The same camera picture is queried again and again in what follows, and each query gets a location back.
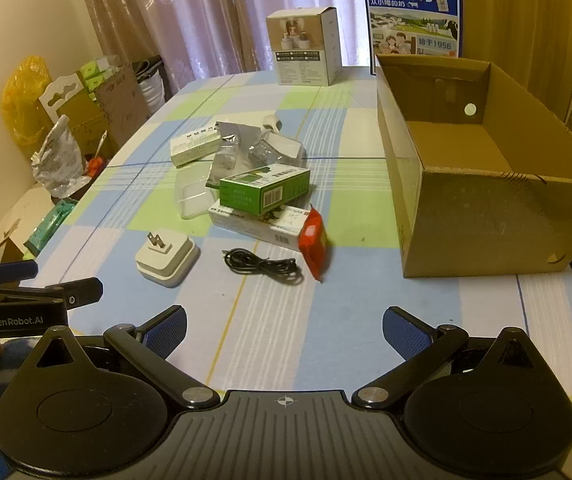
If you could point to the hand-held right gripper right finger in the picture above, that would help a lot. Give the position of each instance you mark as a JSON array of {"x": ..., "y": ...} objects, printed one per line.
[{"x": 405, "y": 332}]

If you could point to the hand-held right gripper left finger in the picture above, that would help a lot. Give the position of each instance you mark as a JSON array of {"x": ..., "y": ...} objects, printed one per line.
[{"x": 165, "y": 332}]

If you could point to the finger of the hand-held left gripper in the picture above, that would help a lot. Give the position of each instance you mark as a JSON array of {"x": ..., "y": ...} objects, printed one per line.
[
  {"x": 83, "y": 291},
  {"x": 13, "y": 271}
]

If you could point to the brown cardboard box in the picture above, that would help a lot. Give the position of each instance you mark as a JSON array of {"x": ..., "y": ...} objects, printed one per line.
[{"x": 466, "y": 220}]

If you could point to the red snack packet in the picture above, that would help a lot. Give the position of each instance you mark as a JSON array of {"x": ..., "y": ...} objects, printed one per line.
[{"x": 313, "y": 240}]

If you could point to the white ointment box with parrot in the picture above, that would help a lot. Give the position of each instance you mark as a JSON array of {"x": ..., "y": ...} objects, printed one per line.
[{"x": 276, "y": 229}]

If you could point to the white medicine box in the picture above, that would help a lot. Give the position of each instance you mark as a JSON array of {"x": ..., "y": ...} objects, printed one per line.
[{"x": 193, "y": 147}]

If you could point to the beige speckled spoon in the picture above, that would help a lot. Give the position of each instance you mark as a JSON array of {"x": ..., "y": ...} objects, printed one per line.
[{"x": 272, "y": 123}]

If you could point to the clear plastic container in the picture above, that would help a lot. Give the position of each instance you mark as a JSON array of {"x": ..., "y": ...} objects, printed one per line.
[{"x": 193, "y": 200}]

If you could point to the green wipes packet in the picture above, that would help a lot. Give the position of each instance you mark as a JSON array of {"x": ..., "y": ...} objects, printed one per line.
[{"x": 48, "y": 227}]

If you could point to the white power adapter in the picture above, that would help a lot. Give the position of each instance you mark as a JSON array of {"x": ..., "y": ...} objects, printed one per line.
[{"x": 165, "y": 262}]

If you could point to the checked tablecloth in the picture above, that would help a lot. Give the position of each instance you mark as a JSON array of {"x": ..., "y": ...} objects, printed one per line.
[{"x": 316, "y": 310}]

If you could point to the white plastic bag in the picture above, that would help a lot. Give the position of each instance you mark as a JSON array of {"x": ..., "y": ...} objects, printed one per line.
[{"x": 58, "y": 160}]

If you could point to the green medicine box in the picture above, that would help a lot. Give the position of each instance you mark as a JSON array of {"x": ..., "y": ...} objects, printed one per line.
[{"x": 261, "y": 190}]

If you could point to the white cardboard hang tab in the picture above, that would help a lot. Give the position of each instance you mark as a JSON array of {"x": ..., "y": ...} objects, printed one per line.
[{"x": 60, "y": 97}]

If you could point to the yellow plastic bag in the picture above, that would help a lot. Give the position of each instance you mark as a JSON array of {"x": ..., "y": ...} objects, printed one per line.
[{"x": 20, "y": 90}]

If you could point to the silver foil pouch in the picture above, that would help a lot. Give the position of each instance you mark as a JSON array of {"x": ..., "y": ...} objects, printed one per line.
[{"x": 228, "y": 160}]

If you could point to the open brown cardboard carton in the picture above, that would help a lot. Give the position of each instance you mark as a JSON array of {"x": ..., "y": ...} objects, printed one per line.
[{"x": 115, "y": 105}]

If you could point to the crumpled clear plastic bag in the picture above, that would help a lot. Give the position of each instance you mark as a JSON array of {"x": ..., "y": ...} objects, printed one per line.
[{"x": 278, "y": 147}]

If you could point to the green tissue packs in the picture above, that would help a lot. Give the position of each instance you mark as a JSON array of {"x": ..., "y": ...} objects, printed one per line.
[{"x": 98, "y": 70}]

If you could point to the beige patterned curtain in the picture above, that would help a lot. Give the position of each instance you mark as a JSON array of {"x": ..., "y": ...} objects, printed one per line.
[{"x": 115, "y": 5}]

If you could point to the white product box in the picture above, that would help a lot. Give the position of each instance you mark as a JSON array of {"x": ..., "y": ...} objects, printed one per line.
[{"x": 306, "y": 60}]

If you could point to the blue milk carton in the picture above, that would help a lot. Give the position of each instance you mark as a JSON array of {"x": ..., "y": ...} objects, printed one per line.
[{"x": 411, "y": 15}]

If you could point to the tan curtain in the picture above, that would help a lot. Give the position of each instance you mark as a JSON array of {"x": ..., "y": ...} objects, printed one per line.
[{"x": 516, "y": 10}]

